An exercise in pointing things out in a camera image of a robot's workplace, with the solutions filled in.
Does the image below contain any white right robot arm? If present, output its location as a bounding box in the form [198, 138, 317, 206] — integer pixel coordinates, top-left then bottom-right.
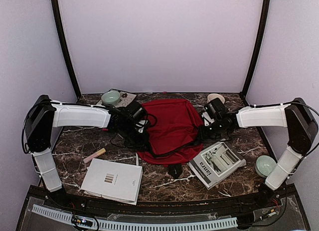
[198, 97, 319, 208]

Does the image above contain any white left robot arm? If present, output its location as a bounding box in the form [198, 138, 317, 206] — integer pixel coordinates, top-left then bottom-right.
[21, 95, 151, 209]

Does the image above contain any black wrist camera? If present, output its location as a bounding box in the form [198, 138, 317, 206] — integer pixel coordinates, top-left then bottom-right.
[125, 100, 147, 122]
[204, 98, 229, 119]

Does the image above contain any black enclosure frame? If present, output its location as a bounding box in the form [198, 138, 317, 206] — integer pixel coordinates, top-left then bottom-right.
[24, 0, 300, 217]

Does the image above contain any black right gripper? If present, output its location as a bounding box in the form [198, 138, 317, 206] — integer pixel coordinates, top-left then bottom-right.
[195, 119, 229, 142]

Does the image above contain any white booklet with stripes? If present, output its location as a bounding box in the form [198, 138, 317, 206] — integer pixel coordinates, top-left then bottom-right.
[81, 158, 143, 205]

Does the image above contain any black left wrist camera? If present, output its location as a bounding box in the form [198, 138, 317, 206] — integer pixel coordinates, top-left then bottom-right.
[125, 100, 147, 122]

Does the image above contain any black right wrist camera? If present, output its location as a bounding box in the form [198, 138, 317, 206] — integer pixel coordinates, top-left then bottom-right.
[204, 98, 229, 119]

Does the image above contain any white pen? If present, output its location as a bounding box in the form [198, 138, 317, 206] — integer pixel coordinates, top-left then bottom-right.
[136, 153, 140, 166]

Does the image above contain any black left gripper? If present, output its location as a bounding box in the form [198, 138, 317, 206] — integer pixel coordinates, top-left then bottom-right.
[117, 121, 150, 152]

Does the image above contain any red backpack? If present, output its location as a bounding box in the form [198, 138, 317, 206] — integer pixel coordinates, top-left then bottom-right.
[137, 99, 203, 179]

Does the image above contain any pink yellow highlighter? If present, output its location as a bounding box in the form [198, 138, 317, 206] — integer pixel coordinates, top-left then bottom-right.
[83, 148, 106, 164]

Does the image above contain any white mug with red pattern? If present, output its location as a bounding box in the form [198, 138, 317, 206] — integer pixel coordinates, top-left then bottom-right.
[207, 93, 225, 104]

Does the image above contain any white slotted cable duct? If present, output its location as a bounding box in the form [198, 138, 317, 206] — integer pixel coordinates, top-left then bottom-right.
[31, 205, 238, 231]

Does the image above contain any floral patterned square plate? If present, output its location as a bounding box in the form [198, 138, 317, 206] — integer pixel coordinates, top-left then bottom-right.
[98, 89, 136, 107]

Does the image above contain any pale green ceramic bowl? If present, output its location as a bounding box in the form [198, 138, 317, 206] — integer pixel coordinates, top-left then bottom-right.
[101, 90, 121, 106]

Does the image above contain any grey black and white magazine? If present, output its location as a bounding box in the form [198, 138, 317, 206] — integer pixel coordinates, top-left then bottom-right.
[188, 141, 246, 189]

